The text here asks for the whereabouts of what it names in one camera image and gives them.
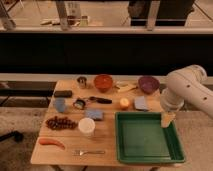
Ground yellow banana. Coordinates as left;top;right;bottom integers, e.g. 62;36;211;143
116;83;136;92

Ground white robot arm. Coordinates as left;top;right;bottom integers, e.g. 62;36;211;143
160;65;213;128

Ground purple bowl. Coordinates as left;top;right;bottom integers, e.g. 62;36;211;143
138;76;160;94

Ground red bowl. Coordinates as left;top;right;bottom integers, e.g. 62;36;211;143
93;74;113;93

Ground grey blue sponge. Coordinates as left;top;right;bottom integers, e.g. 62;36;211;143
134;96;148;111

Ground green plastic tray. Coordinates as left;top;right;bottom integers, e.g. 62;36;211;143
115;112;185;164

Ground orange round fruit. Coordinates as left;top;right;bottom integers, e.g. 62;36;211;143
119;98;130;110

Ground blue cloth sponge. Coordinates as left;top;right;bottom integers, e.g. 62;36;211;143
85;109;103;120

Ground white plastic cup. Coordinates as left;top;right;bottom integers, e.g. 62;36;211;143
78;118;96;137

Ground wooden table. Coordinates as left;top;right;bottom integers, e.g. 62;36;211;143
30;79;188;167

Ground small round tin can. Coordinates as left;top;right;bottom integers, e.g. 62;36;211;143
73;98;86;110

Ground small metal cup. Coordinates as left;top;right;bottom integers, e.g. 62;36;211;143
77;76;87;89

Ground silver metal fork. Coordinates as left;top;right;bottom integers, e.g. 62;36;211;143
73;150;105;156

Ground bunch of red grapes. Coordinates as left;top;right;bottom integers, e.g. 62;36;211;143
46;116;78;130

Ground black rectangular block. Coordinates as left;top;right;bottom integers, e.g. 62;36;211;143
53;90;73;98

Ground black handled tool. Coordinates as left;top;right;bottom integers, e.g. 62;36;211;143
85;96;112;104

